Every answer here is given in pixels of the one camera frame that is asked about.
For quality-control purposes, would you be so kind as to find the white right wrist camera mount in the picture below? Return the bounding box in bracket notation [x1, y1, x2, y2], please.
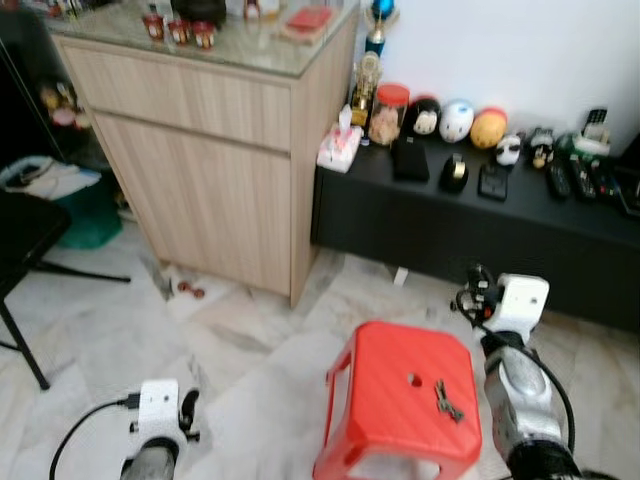
[490, 274, 551, 337]

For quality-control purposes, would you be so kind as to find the red flat box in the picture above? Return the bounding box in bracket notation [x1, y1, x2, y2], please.
[283, 5, 336, 42]

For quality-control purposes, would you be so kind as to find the green bin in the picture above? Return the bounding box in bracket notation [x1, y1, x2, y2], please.
[52, 175, 124, 250]

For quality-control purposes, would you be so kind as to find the black round figurine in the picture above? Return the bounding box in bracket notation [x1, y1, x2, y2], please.
[404, 96, 443, 139]

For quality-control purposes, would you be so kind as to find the small black flat device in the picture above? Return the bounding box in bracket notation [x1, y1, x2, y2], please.
[476, 162, 511, 203]

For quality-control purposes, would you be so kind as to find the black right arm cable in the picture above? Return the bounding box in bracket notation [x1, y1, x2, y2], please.
[452, 288, 578, 451]

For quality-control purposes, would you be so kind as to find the gold trophy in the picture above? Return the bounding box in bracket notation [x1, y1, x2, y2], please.
[349, 52, 383, 129]

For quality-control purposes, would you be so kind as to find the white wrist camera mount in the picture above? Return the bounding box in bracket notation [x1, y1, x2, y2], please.
[490, 274, 551, 337]
[136, 379, 182, 442]

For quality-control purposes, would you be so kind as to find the silver key bunch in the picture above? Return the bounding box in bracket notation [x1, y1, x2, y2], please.
[434, 380, 465, 424]

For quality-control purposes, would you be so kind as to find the light wooden cabinet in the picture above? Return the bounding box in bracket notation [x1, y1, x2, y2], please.
[50, 8, 360, 307]

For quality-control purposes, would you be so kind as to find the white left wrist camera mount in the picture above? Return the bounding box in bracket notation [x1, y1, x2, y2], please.
[136, 379, 182, 442]

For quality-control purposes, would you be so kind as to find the orange round figurine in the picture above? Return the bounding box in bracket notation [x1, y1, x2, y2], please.
[469, 106, 509, 151]

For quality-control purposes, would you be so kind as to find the small white figurine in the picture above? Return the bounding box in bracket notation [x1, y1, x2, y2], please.
[495, 132, 525, 167]

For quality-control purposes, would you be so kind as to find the red-lidded snack jar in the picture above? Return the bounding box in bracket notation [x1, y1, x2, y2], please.
[367, 84, 411, 148]

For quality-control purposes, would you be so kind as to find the blue globe trophy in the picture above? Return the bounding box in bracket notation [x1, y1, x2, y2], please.
[364, 0, 400, 57]

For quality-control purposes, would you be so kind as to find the white round figurine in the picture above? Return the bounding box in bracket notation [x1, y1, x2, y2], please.
[439, 99, 476, 144]

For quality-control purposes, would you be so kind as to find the pink tissue box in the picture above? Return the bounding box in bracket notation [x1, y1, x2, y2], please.
[317, 108, 364, 174]

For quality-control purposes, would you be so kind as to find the small dark figurine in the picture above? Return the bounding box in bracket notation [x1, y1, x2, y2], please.
[527, 126, 557, 170]

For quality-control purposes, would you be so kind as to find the black low bench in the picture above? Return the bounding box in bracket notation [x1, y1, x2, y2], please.
[311, 135, 640, 333]

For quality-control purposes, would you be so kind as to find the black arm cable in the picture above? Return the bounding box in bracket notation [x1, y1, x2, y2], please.
[452, 288, 578, 451]
[49, 396, 142, 480]

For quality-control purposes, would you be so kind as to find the red plastic stool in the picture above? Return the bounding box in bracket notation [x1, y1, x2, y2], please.
[313, 321, 484, 480]

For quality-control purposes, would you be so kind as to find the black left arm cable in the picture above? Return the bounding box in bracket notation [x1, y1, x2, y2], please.
[49, 396, 142, 480]

